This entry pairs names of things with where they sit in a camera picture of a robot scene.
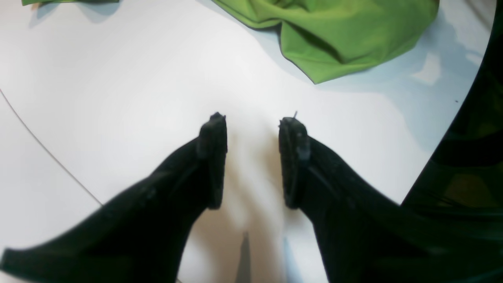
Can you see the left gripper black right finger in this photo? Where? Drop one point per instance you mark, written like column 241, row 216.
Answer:
column 365, row 237

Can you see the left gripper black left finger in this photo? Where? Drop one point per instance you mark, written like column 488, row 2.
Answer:
column 138, row 236

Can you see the green t-shirt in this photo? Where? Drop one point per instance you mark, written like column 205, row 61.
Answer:
column 328, row 39

